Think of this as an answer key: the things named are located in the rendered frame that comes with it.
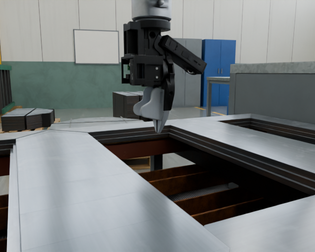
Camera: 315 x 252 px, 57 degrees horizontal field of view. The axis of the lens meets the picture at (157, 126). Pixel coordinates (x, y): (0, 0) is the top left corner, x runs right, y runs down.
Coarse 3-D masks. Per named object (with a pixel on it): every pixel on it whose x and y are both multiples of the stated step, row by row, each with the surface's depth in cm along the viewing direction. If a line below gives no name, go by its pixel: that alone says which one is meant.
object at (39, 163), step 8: (80, 152) 61; (88, 152) 61; (96, 152) 61; (104, 152) 61; (16, 160) 55; (24, 160) 55; (32, 160) 55; (40, 160) 55; (48, 160) 55; (56, 160) 55; (64, 160) 55; (72, 160) 55; (80, 160) 55; (88, 160) 55; (96, 160) 55; (104, 160) 55; (24, 168) 51; (32, 168) 51; (40, 168) 51; (48, 168) 51
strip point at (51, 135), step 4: (48, 132) 81; (52, 132) 81; (56, 132) 81; (36, 136) 76; (40, 136) 76; (44, 136) 76; (48, 136) 76; (52, 136) 76; (56, 136) 76; (60, 136) 76; (64, 136) 76; (68, 136) 76; (72, 136) 76; (20, 140) 71; (24, 140) 71; (28, 140) 71
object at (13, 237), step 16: (144, 128) 89; (176, 128) 89; (256, 128) 103; (272, 128) 97; (288, 128) 92; (304, 128) 87; (0, 144) 72; (192, 144) 79; (208, 144) 74; (224, 144) 69; (240, 160) 63; (256, 160) 59; (272, 160) 56; (16, 176) 50; (272, 176) 55; (288, 176) 52; (304, 176) 50; (16, 192) 44; (304, 192) 49; (16, 208) 38; (16, 224) 34; (16, 240) 31
